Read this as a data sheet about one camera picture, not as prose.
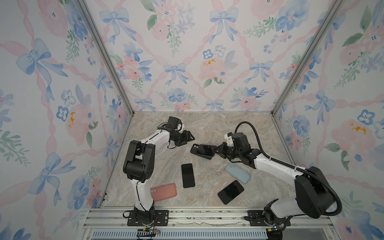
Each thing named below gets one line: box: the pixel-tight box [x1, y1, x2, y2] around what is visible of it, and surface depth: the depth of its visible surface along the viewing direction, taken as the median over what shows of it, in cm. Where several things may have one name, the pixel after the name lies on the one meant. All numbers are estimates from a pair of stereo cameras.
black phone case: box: [190, 143, 215, 158], surface depth 102 cm
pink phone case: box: [150, 183, 177, 202], surface depth 85 cm
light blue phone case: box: [225, 162, 252, 185], surface depth 92 cm
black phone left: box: [181, 163, 195, 188], surface depth 90 cm
